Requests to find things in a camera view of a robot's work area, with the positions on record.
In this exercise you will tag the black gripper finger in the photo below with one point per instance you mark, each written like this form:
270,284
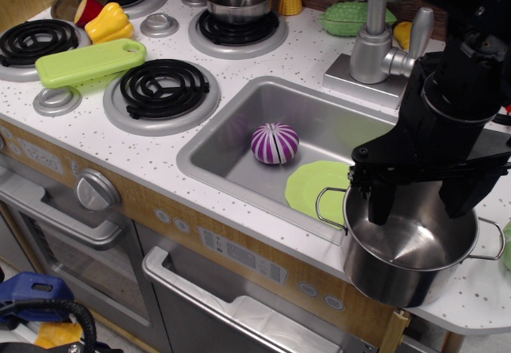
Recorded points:
379,195
461,192

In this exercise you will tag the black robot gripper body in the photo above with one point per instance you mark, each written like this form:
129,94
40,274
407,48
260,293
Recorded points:
441,128

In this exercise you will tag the large steel two-handled pot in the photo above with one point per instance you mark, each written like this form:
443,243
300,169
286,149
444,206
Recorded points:
409,260

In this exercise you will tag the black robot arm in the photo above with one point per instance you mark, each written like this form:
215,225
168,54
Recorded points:
476,25

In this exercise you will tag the grey metal toy sink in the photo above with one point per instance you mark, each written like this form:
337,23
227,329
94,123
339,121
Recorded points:
329,128

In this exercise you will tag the light green toy plate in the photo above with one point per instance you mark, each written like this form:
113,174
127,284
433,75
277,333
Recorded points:
317,190

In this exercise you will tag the green toy at right edge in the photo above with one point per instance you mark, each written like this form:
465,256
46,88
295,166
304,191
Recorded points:
506,255

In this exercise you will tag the silver toy faucet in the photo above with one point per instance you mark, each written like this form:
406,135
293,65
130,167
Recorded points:
376,71

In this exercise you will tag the yellow toy banana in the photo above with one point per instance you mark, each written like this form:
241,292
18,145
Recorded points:
402,34

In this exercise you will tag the purple white striped toy onion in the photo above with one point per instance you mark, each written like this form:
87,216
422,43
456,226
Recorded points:
274,143

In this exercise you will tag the green toy bitter gourd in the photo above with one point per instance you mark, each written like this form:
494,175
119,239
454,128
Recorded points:
346,19

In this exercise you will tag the yellow toy corn cob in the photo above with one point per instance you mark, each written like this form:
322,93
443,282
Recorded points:
290,7

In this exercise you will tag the back right black burner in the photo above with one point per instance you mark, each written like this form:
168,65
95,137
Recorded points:
229,41

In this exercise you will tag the grey toy dishwasher door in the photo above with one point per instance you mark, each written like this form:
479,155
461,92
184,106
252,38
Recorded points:
251,306

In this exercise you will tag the front right black burner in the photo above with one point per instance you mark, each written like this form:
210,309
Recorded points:
161,98

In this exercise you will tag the silver centre stove knob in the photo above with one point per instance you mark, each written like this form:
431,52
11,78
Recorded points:
159,25

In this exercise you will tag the silver oven dial knob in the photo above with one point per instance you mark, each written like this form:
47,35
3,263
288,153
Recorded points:
96,192

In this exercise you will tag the yellow toy bell pepper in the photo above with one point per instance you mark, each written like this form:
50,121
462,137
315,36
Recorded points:
112,23

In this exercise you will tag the silver front stove knob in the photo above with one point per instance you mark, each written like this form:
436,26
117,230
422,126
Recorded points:
56,102

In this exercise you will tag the grey toy oven door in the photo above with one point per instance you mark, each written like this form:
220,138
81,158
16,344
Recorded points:
97,254

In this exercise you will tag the red toy apple half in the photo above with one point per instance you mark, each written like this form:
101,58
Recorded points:
87,11

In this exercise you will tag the light green cutting board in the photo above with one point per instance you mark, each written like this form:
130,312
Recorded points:
89,62

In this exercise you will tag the blue clamp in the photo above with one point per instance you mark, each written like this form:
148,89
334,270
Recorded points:
27,286

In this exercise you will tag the front left black burner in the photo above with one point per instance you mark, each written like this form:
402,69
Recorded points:
24,44

